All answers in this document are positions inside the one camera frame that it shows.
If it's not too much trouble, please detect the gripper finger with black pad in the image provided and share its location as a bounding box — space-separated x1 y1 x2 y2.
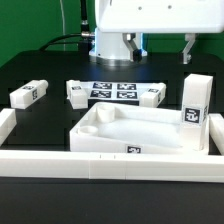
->
122 33 142 62
181 33 198 64

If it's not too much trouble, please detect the white desk tabletop tray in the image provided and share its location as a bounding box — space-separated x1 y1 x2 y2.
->
69 102 209 155

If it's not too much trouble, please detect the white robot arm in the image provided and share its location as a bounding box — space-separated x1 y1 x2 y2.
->
89 0 224 66

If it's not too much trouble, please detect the fiducial marker sheet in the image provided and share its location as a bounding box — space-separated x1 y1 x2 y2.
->
81 81 155 100

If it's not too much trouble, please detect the black cable with connector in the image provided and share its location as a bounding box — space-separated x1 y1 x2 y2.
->
38 0 98 52

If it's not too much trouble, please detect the white thin cable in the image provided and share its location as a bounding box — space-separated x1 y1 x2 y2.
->
59 0 67 52

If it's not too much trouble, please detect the white U-shaped fence frame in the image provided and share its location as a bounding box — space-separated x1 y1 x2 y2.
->
0 108 224 184

